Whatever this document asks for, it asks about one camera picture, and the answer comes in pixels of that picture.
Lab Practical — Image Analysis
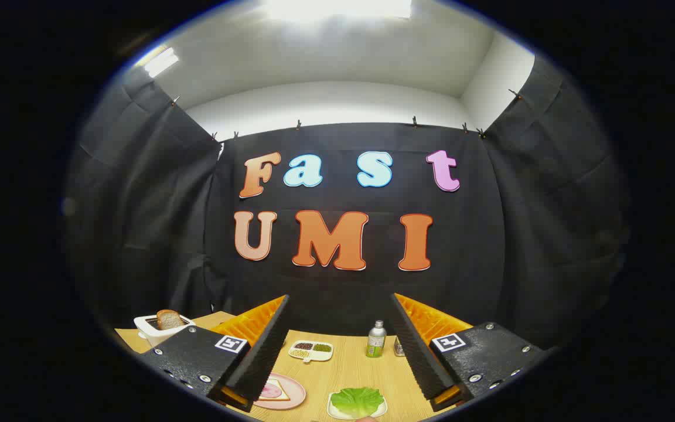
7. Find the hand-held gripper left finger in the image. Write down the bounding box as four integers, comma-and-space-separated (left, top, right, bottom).
138, 295, 290, 413

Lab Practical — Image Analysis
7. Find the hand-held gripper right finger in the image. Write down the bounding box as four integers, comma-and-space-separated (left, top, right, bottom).
389, 293, 549, 413

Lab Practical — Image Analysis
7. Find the green lettuce leaf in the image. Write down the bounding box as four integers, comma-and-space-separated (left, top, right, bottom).
330, 387, 385, 418

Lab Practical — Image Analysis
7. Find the brown toasted bread slice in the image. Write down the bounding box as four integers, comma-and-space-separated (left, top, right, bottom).
156, 309, 182, 331

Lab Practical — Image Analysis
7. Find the white sandwich bread slice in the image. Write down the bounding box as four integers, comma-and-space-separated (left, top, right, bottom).
258, 378, 291, 402

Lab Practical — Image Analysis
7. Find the green and silver bottle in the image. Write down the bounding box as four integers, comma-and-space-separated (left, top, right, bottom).
366, 321, 387, 358

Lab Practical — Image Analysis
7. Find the pink round plate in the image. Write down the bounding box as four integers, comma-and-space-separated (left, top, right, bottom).
254, 373, 307, 410

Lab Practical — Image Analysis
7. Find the white divided dish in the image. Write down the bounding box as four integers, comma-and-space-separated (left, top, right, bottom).
288, 340, 334, 364

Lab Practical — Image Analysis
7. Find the white square plate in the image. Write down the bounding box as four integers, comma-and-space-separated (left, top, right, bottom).
326, 392, 388, 421

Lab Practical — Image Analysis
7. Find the white toaster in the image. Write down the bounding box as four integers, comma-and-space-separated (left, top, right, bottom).
134, 314, 196, 348

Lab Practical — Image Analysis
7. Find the black backdrop cloth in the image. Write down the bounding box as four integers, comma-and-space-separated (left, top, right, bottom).
62, 56, 631, 352

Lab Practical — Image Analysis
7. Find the ceiling light panel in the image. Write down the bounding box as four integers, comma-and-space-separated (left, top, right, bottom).
144, 47, 180, 78
264, 0, 413, 21

